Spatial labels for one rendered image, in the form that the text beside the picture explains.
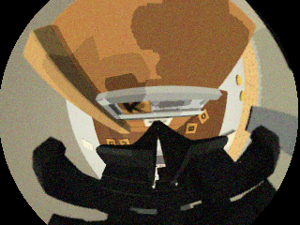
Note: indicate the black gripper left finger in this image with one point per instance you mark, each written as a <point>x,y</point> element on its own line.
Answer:
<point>141,154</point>

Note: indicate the pale yellow flat block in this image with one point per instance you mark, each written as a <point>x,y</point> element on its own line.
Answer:
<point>230,136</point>

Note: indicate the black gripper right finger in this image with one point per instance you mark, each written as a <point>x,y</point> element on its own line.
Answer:
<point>177,150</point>

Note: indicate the tan tile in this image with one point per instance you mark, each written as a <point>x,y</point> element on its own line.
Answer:
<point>191,127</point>

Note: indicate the orange letter tile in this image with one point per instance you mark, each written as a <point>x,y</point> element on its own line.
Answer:
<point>204,116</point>
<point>123,141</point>
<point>111,141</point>
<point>135,107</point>

